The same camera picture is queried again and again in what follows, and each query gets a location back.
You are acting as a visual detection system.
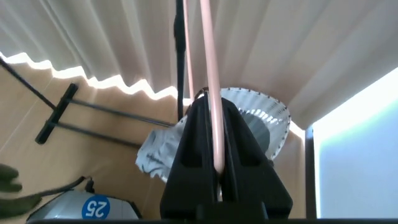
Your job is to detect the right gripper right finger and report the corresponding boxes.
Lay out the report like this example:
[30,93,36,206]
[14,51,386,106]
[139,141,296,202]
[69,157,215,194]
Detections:
[220,98,294,219]

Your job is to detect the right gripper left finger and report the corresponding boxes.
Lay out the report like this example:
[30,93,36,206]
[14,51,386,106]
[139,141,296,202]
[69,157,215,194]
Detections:
[160,91,219,219]

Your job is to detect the pink clothes hanger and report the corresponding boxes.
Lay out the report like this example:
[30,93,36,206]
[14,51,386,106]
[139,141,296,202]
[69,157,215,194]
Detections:
[182,0,226,175]

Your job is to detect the green printed shirt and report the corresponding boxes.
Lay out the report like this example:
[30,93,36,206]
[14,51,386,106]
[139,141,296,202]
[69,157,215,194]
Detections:
[0,163,43,219]

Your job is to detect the white laundry basket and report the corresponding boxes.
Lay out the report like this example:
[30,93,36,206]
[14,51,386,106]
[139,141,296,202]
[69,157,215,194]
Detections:
[183,86,292,185]

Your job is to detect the black clothes rack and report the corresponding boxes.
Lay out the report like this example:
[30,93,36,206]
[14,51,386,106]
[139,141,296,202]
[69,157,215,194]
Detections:
[0,0,188,150]

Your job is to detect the pale grey shorts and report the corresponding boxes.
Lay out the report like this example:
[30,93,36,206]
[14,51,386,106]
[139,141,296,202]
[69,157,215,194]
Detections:
[135,119,188,183]

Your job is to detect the beige curtain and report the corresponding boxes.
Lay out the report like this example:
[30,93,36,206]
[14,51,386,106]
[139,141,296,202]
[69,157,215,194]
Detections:
[0,0,398,131]

